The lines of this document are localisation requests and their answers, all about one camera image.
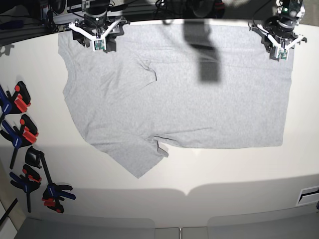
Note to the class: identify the black strip at table edge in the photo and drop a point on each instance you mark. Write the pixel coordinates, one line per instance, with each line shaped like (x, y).
(8, 211)

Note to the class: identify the grey T-shirt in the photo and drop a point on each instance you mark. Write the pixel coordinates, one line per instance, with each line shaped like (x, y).
(190, 85)

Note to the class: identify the gripper right of image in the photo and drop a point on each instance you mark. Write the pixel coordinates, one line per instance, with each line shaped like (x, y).
(278, 36)

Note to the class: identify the upper blue orange bar clamp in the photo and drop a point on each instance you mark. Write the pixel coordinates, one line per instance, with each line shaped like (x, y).
(16, 103)

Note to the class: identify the blue orange bar clamp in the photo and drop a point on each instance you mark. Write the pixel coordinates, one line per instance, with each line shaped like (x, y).
(16, 103)
(28, 183)
(24, 136)

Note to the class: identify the gripper left of image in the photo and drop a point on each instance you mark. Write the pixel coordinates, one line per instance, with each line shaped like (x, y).
(98, 33)

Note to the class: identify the large black bar clamp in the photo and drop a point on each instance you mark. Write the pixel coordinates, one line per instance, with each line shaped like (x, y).
(54, 193)

